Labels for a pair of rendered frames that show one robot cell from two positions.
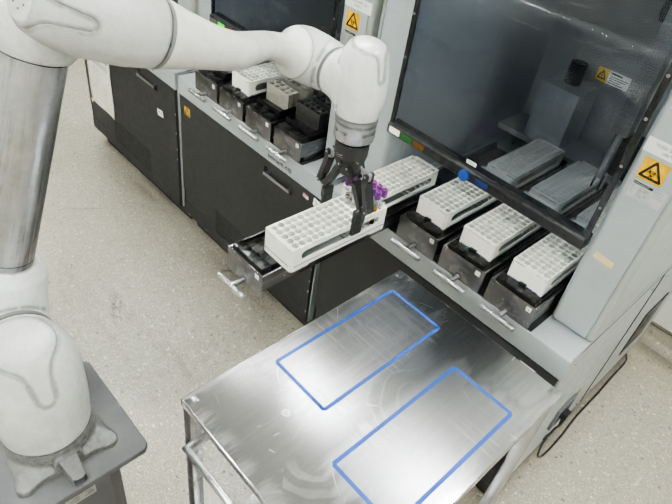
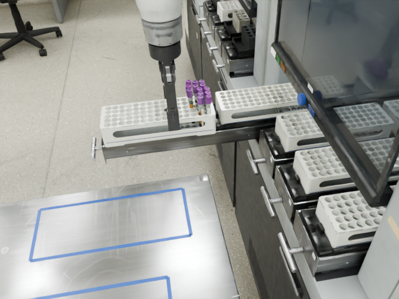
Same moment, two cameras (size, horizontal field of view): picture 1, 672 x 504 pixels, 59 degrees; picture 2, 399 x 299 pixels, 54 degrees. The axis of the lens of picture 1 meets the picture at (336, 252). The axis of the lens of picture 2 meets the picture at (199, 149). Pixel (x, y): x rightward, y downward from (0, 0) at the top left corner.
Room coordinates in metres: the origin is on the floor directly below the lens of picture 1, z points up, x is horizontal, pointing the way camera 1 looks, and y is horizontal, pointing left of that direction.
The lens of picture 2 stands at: (0.54, -0.61, 1.52)
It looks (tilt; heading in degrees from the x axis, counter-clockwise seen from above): 41 degrees down; 42
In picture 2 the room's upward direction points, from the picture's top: 3 degrees counter-clockwise
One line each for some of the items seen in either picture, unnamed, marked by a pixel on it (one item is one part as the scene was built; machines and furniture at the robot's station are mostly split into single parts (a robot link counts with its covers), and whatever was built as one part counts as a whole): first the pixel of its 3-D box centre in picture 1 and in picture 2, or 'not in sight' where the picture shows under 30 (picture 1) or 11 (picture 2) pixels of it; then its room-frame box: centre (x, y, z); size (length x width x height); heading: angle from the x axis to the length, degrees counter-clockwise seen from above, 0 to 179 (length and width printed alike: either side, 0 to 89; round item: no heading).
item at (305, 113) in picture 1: (309, 116); (247, 38); (1.70, 0.15, 0.85); 0.12 x 0.02 x 0.06; 49
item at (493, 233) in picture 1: (508, 225); (357, 165); (1.31, -0.44, 0.83); 0.30 x 0.10 x 0.06; 139
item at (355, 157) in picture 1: (350, 156); (165, 57); (1.12, 0.00, 1.07); 0.08 x 0.07 x 0.09; 48
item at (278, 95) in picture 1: (279, 96); (238, 22); (1.80, 0.27, 0.85); 0.12 x 0.02 x 0.06; 50
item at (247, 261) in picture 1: (341, 223); (208, 125); (1.27, 0.00, 0.78); 0.73 x 0.14 x 0.09; 139
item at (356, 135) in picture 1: (355, 127); (162, 28); (1.12, 0.00, 1.14); 0.09 x 0.09 x 0.06
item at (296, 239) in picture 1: (327, 227); (158, 120); (1.10, 0.03, 0.89); 0.30 x 0.10 x 0.06; 138
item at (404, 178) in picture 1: (390, 186); (266, 103); (1.40, -0.12, 0.83); 0.30 x 0.10 x 0.06; 139
